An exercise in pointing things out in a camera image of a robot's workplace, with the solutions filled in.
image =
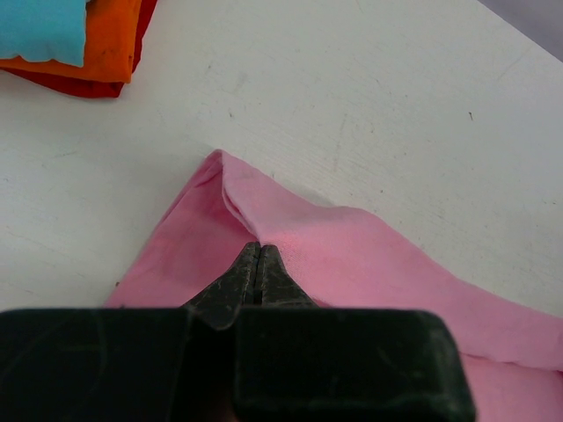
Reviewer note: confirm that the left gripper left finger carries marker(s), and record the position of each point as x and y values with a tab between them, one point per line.
217	305

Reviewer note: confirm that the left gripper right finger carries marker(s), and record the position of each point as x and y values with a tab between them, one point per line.
273	287

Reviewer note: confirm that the pink t shirt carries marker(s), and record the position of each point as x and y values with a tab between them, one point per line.
347	257

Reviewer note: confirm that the red folded t shirt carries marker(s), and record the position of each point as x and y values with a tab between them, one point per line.
88	88

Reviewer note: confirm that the orange folded t shirt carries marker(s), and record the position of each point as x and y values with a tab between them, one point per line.
110	30

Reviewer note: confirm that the cyan folded t shirt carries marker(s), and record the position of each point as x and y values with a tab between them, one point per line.
41	30

